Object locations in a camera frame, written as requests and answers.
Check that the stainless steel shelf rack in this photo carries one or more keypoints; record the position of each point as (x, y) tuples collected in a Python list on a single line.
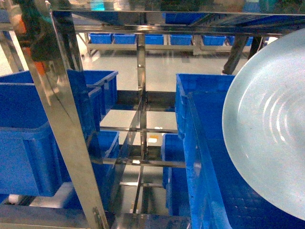
[(46, 33)]

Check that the blue crate left front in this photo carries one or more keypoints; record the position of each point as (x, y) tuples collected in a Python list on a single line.
[(36, 157)]

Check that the light blue round plate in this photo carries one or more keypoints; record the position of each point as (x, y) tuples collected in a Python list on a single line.
[(263, 123)]

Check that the blue crate holding plate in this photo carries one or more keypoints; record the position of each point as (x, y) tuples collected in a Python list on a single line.
[(219, 196)]

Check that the blue crate left rear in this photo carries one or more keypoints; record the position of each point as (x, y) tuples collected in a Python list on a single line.
[(106, 80)]

